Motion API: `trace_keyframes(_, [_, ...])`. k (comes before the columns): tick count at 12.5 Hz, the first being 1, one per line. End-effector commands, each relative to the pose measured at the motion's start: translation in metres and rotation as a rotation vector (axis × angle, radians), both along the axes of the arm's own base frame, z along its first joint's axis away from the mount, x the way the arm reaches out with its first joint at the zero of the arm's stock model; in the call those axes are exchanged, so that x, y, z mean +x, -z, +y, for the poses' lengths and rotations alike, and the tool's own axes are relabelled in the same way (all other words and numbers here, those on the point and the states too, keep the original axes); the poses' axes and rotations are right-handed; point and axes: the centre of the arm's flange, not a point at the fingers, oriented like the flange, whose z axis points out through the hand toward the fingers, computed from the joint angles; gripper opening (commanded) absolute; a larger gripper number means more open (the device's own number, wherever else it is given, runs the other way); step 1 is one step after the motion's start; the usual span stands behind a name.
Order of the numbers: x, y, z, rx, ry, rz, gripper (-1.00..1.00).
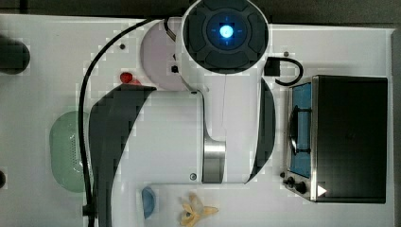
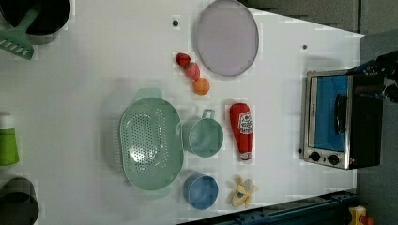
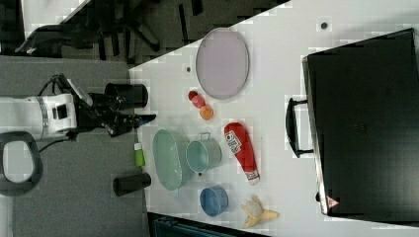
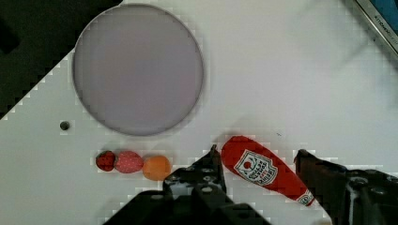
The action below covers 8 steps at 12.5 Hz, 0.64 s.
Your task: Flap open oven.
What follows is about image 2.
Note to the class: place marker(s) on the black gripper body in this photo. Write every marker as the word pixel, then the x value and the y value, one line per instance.
pixel 385 67

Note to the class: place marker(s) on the black silver toaster oven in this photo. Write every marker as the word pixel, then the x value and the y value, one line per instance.
pixel 342 129

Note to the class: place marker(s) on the red plush ketchup bottle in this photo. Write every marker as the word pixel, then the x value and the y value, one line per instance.
pixel 242 127

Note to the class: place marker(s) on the yellow red emergency button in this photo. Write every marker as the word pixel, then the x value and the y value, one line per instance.
pixel 360 217

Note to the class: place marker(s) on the lavender round plate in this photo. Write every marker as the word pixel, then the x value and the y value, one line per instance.
pixel 227 38

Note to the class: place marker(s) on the orange toy fruit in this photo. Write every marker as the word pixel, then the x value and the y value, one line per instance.
pixel 201 86

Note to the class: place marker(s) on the plush peeled banana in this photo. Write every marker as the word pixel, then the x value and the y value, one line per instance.
pixel 243 192

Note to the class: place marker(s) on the pink strawberry toy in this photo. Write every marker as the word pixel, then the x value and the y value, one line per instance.
pixel 192 71

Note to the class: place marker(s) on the green mug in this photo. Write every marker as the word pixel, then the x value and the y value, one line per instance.
pixel 202 136

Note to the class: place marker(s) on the dark red strawberry toy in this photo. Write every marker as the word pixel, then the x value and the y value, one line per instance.
pixel 182 59

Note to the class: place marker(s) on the blue cup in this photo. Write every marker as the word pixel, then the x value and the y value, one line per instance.
pixel 200 191

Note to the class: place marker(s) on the green plastic colander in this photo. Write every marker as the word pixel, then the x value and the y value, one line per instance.
pixel 150 134

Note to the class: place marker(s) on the black pot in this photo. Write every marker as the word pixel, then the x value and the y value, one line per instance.
pixel 53 16

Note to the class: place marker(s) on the green plastic spatula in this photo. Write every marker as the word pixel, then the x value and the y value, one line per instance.
pixel 15 40

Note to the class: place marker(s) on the lime green cup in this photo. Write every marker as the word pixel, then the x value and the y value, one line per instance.
pixel 8 144

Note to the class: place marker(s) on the dark grey cylinder container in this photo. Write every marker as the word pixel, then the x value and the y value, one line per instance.
pixel 18 203

